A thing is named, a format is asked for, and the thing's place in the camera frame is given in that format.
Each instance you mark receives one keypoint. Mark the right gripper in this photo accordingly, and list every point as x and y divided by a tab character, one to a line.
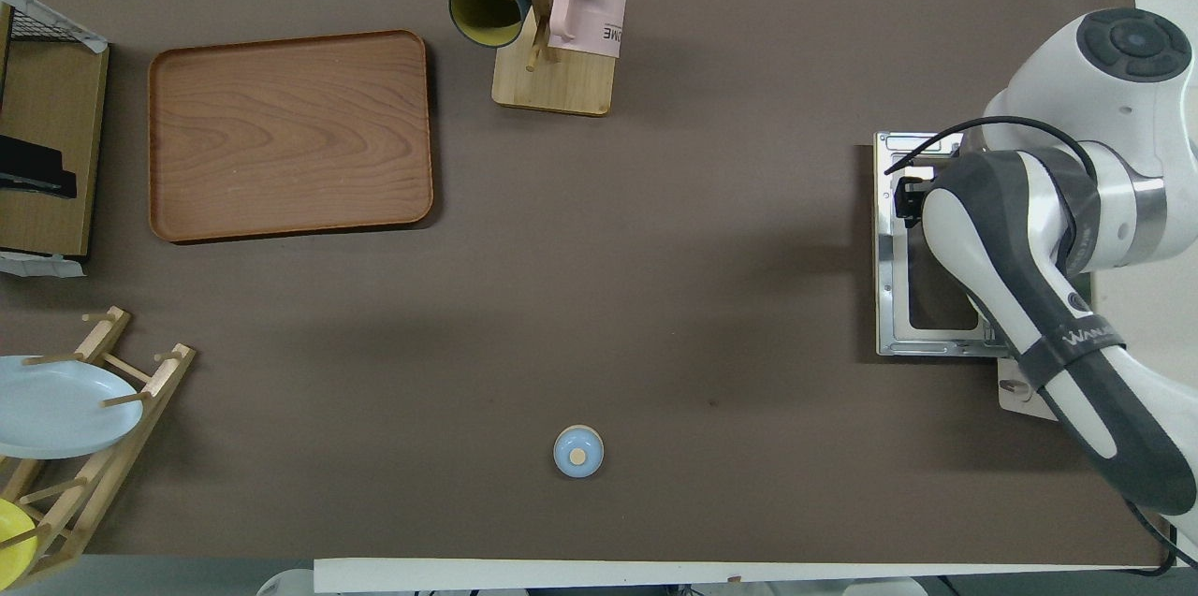
925	189

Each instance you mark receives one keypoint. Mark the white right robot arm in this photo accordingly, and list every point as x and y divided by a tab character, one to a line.
1029	297

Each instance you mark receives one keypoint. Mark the beige oven knob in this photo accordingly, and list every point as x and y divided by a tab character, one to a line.
1015	386

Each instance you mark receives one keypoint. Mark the wooden two-tier shelf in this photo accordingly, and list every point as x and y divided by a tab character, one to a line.
47	91

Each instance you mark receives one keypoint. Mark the light blue plate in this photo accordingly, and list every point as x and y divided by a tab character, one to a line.
56	409

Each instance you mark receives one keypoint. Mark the wooden dish rack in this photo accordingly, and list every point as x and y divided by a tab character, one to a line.
168	376

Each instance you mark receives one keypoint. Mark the brown wooden tray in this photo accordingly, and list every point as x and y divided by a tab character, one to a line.
290	138

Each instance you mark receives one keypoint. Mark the brown table mat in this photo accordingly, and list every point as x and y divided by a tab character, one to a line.
655	297

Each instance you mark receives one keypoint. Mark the yellow plate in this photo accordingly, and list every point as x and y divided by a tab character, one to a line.
11	540

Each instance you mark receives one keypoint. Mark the pink mug with lettering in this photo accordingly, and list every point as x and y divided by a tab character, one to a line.
599	16

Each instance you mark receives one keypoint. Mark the wooden mug tree stand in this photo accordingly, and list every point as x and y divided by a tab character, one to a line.
562	86

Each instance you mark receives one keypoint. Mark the small blue lid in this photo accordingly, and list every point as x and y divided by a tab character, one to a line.
577	456

